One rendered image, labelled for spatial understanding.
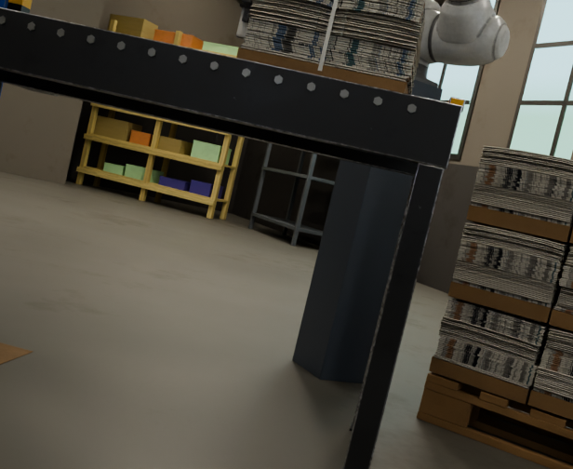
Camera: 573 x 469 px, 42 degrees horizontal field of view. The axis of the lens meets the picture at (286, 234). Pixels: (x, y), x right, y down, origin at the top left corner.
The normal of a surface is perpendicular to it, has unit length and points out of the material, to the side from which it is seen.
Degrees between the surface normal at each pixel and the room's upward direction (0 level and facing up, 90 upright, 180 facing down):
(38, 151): 90
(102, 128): 90
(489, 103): 90
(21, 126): 90
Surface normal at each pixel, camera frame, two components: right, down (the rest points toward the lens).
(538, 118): -0.87, -0.18
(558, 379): -0.48, -0.05
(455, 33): -0.56, 0.54
